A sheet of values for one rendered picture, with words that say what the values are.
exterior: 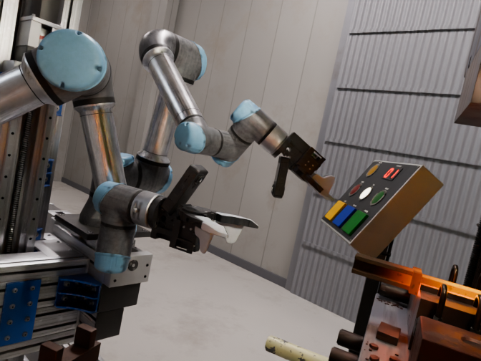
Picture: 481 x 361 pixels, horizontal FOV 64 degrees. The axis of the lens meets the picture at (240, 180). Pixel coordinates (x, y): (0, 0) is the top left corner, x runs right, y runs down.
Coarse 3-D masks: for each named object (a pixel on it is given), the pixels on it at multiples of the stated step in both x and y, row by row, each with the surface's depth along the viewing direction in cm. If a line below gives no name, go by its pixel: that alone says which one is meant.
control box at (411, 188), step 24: (384, 168) 119; (408, 168) 105; (360, 192) 122; (384, 192) 106; (408, 192) 100; (432, 192) 100; (384, 216) 101; (408, 216) 101; (360, 240) 101; (384, 240) 101
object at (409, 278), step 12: (360, 264) 64; (372, 264) 64; (384, 264) 62; (396, 264) 63; (372, 276) 63; (384, 276) 63; (396, 276) 62; (408, 276) 61; (420, 276) 59; (432, 276) 62; (408, 288) 61; (456, 288) 58; (468, 288) 59
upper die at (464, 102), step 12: (480, 48) 56; (480, 60) 52; (468, 72) 65; (480, 72) 52; (468, 84) 60; (480, 84) 52; (468, 96) 56; (480, 96) 52; (468, 108) 56; (480, 108) 54; (456, 120) 67; (468, 120) 65; (480, 120) 63
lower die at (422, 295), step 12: (420, 288) 59; (432, 288) 58; (420, 300) 54; (432, 300) 54; (456, 300) 57; (468, 300) 56; (408, 312) 68; (420, 312) 54; (432, 312) 54; (444, 312) 53; (456, 312) 53; (468, 312) 52; (408, 324) 63; (456, 324) 53; (468, 324) 52; (480, 324) 52; (408, 336) 59; (408, 348) 55
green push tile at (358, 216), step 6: (354, 216) 109; (360, 216) 106; (366, 216) 104; (348, 222) 110; (354, 222) 106; (360, 222) 104; (342, 228) 110; (348, 228) 107; (354, 228) 104; (348, 234) 105
